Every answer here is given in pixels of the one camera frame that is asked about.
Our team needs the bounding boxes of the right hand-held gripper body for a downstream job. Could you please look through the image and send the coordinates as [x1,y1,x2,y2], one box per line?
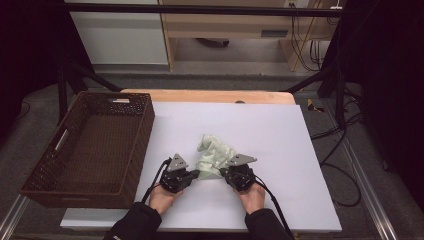
[221,153,258,192]

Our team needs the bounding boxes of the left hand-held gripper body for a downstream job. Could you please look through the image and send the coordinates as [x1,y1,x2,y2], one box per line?
[159,153,196,195]

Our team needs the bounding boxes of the light green baby shirt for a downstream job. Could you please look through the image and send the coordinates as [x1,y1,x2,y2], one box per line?
[194,133,239,181]

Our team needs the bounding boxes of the brown woven basket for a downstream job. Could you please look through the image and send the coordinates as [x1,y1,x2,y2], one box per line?
[19,91,156,210]

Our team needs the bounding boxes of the person's left hand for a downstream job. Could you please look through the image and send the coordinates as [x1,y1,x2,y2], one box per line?
[148,183,184,215]

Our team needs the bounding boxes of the person's right hand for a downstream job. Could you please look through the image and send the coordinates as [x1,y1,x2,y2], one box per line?
[234,182,266,215]

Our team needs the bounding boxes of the yellow and black tape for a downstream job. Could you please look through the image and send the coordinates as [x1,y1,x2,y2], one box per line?
[306,98,326,114]

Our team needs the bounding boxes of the black metal stand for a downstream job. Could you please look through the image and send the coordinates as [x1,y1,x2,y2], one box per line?
[56,59,123,126]
[283,16,348,129]

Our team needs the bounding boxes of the light wooden desk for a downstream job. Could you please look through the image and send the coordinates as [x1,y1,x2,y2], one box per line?
[158,0,338,73]

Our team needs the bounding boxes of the white cabinet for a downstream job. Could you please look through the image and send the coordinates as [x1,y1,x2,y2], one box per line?
[64,0,169,66]

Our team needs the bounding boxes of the black curtain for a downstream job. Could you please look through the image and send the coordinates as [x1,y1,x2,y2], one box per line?
[0,0,96,141]
[333,0,424,214]

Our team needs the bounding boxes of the left hand-held gripper cable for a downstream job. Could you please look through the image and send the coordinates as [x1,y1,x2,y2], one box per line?
[140,159,173,204]

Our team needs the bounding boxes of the hand-held gripper cable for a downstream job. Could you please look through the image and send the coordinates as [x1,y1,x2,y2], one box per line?
[254,176,296,240]
[140,159,173,204]

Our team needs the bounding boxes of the right hand-held gripper cable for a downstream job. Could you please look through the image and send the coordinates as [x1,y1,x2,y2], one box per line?
[254,176,296,240]

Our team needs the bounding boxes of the black straight floor cable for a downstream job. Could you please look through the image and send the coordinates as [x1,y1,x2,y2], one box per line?
[309,113,364,141]

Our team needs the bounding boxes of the black looped floor cable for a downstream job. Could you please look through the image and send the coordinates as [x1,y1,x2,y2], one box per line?
[321,162,363,208]

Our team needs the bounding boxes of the aluminium rail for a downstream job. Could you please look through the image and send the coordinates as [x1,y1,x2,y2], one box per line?
[0,194,29,240]
[328,103,399,240]

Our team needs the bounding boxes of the black hanging cables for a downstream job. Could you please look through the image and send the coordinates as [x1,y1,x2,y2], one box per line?
[289,3,323,73]

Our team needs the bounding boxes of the yellow hanging cable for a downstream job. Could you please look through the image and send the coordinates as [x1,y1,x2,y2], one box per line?
[293,0,323,71]

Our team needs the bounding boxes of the black horizontal frame bar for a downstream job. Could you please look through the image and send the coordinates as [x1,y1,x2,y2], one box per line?
[64,2,344,18]

